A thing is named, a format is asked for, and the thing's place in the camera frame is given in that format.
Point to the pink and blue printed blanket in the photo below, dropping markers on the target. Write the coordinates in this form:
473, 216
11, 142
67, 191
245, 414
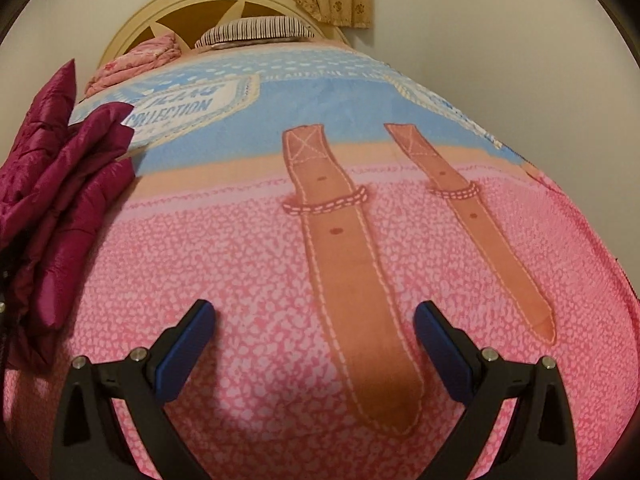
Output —
250, 260

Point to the folded pink quilt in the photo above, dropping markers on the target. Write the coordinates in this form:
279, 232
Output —
135, 62

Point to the striped pillow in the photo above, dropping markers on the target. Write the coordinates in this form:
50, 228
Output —
255, 27

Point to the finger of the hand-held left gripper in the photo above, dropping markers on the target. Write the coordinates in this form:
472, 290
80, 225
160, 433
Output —
2, 320

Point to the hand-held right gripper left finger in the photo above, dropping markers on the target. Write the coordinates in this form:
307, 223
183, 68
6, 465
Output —
185, 355

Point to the cream wooden headboard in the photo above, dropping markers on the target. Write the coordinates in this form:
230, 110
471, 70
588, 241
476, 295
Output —
165, 5

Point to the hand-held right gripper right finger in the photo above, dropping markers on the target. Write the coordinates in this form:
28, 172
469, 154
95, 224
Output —
442, 355

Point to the magenta puffer jacket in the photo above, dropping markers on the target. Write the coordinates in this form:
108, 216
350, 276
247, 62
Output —
60, 185

